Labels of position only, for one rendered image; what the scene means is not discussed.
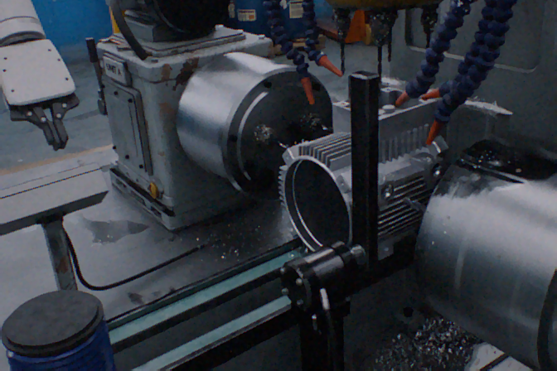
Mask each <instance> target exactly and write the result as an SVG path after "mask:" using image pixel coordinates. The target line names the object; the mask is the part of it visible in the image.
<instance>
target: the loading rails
mask: <svg viewBox="0 0 557 371"><path fill-rule="evenodd" d="M302 244H303V241H302V240H301V238H300V237H297V238H295V239H292V240H290V241H288V242H286V243H283V244H280V245H279V246H277V247H275V248H271V249H270V250H267V251H265V252H263V253H260V254H258V255H255V256H253V257H252V258H248V259H246V260H244V261H242V262H240V263H236V264H235V265H233V266H230V267H228V268H226V269H223V270H221V271H219V272H216V273H214V274H211V275H210V276H208V277H204V278H202V279H201V280H198V281H196V282H193V283H191V284H189V285H186V286H184V287H182V288H179V289H177V290H175V291H172V292H170V293H168V294H166V295H164V296H160V297H159V298H157V299H154V300H152V301H149V302H147V303H145V304H142V305H141V306H137V307H135V308H133V309H132V310H129V311H126V312H124V313H122V314H120V315H117V316H115V317H112V318H110V319H108V320H106V324H107V327H108V332H109V339H110V342H111V346H112V350H113V354H114V361H115V365H116V369H117V371H302V355H301V341H300V326H299V320H298V319H297V318H296V317H294V316H293V315H292V310H291V301H290V300H289V299H288V297H287V295H284V294H283V293H282V290H283V287H282V283H281V280H280V270H281V267H282V265H283V264H284V263H285V262H287V261H289V260H291V259H293V258H296V257H297V256H299V255H300V258H301V257H303V256H305V255H308V254H310V253H307V251H306V248H305V249H303V246H301V245H302ZM415 245H416V241H414V242H412V243H410V244H408V245H406V246H403V245H401V244H399V243H396V244H394V252H393V254H391V255H390V256H388V257H386V258H383V259H381V260H380V261H378V266H377V267H375V268H373V269H371V270H370V271H368V272H367V271H366V270H364V269H363V268H360V269H359V276H358V279H357V281H356V283H355V284H353V285H352V286H350V287H348V288H346V289H344V290H338V291H340V292H342V293H343V294H345V295H346V296H348V297H350V299H351V314H349V315H348V316H345V317H343V323H344V352H345V351H347V350H349V349H350V348H352V347H354V346H355V345H358V344H359V343H360V342H362V341H364V340H366V339H368V338H369V337H371V336H372V335H374V334H376V333H378V332H379V331H381V330H383V329H384V328H386V327H388V326H389V325H392V324H393V325H394V326H396V327H397V328H399V329H400V330H402V331H403V332H404V333H406V334H408V333H409V332H411V331H413V330H415V329H417V327H420V326H421V325H422V324H423V323H424V314H423V313H421V312H419V311H417V310H418V309H419V308H420V307H422V306H424V305H426V303H425V302H424V300H423V298H422V296H421V295H420V293H419V289H418V286H417V282H416V276H415V267H414V255H415ZM294 246H295V247H294ZM299 247H300V248H301V249H300V250H299V252H300V253H301V254H298V252H296V250H297V248H298V249H299ZM402 247H403V248H402ZM292 248H293V250H292ZM397 249H398V250H397ZM305 251H306V253H304V252H305ZM288 255H289V256H290V257H291V256H292V255H294V256H293V257H291V258H290V257H289V256H288Z"/></svg>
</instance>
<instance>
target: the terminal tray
mask: <svg viewBox="0 0 557 371"><path fill-rule="evenodd" d="M403 92H404V91H403V90H399V89H394V88H391V87H387V88H384V89H381V90H380V96H379V163H382V164H384V165H385V164H386V161H389V162H392V158H394V159H395V160H398V159H399V156H401V157H404V154H405V153H406V154H407V155H410V152H411V151H412V152H414V153H416V149H419V150H420V151H421V150H422V147H425V148H427V144H426V142H427V139H428V136H429V133H430V130H431V127H432V125H433V121H434V119H433V113H434V112H435V111H436V110H437V100H436V99H427V100H422V99H421V97H420V98H418V99H411V100H409V101H407V102H405V103H404V104H401V105H400V106H396V104H395V102H396V101H397V100H398V98H399V97H400V96H401V95H402V93H403ZM382 109H383V110H382ZM396 109H397V110H396ZM332 122H333V132H334V133H341V132H343V133H350V132H351V99H347V100H344V101H341V102H338V103H335V104H332Z"/></svg>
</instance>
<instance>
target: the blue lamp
mask: <svg viewBox="0 0 557 371"><path fill-rule="evenodd" d="M3 348H4V350H5V354H6V356H7V361H8V363H9V367H10V369H11V371H117V369H116V365H115V361H114V354H113V350H112V346H111V342H110V339H109V332H108V327H107V324H106V319H105V314H104V317H103V320H102V321H101V323H100V325H99V327H98V328H97V329H96V331H95V332H93V333H92V334H91V335H90V336H89V337H88V338H87V339H86V340H84V341H83V342H81V343H80V344H78V345H77V346H75V347H73V348H71V349H68V350H66V351H63V352H60V353H58V354H52V355H47V356H40V357H31V356H26V355H20V354H14V353H13V352H11V351H9V350H8V349H6V348H5V347H4V346H3Z"/></svg>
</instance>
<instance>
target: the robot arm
mask: <svg viewBox="0 0 557 371"><path fill-rule="evenodd" d="M0 89H1V91H2V96H3V99H4V102H5V104H6V106H7V109H8V111H9V113H10V119H11V121H13V122H21V121H28V122H29V123H32V124H34V125H37V126H38V127H39V128H40V129H42V131H43V133H44V135H45V138H46V141H47V143H48V145H49V146H50V145H52V146H53V149H54V151H58V150H59V148H60V149H65V146H66V143H67V141H68V140H69V137H68V134H67V132H66V130H65V126H64V124H63V122H62V119H63V117H64V116H65V113H66V112H67V111H68V110H71V109H73V108H75V107H77V106H78V105H79V103H80V100H79V99H78V97H77V96H76V94H75V93H74V91H75V85H74V82H73V80H72V78H71V76H70V73H69V71H68V69H67V68H66V66H65V63H64V62H63V60H62V59H61V57H60V55H59V53H58V52H57V50H56V48H55V47H54V46H53V44H52V43H51V41H49V40H47V39H46V35H45V32H44V31H43V29H42V26H41V23H40V21H39V19H38V16H37V14H36V11H35V8H34V7H33V4H32V2H31V0H0ZM45 109H50V111H51V117H52V121H50V120H49V119H48V118H47V116H46V115H45V113H44V112H43V110H45Z"/></svg>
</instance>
